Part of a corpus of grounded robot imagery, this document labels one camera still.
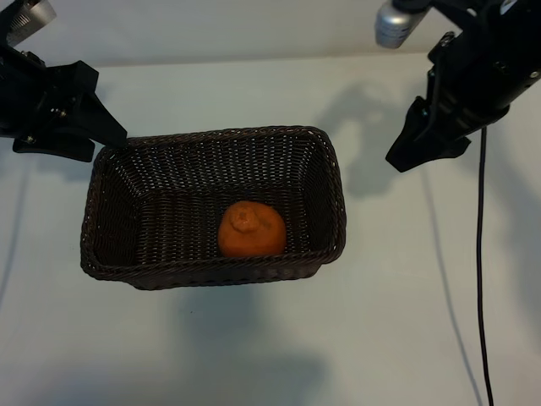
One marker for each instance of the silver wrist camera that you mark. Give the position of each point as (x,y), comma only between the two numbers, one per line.
(36,14)
(395,25)

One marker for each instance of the orange with knobby top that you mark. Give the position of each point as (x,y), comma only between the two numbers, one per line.
(251,234)

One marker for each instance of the dark brown wicker basket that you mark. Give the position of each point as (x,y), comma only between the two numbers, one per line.
(169,203)

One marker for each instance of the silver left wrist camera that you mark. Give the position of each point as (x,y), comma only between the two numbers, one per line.
(36,14)

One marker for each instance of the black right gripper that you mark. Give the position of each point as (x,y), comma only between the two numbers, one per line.
(482,72)

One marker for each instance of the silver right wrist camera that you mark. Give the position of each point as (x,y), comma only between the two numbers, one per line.
(395,25)

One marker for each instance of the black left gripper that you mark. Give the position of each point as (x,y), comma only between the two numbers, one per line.
(29,97)

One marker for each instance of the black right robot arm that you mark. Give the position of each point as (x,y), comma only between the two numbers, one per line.
(532,8)

